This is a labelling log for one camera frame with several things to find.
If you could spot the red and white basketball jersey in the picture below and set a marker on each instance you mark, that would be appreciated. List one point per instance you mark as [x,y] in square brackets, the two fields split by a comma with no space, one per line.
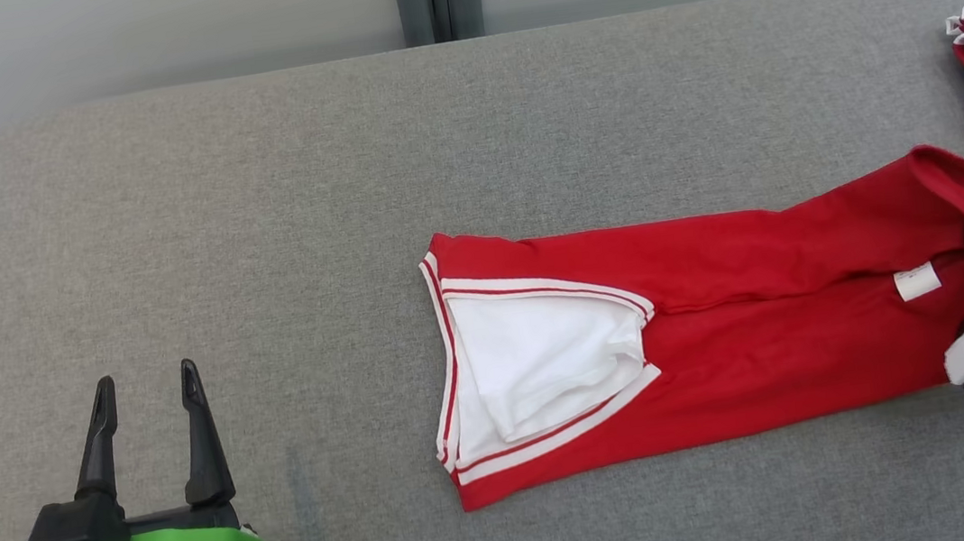
[771,337]

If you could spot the grey fabric sofa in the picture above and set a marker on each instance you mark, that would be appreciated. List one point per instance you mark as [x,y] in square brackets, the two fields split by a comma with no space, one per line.
[261,241]

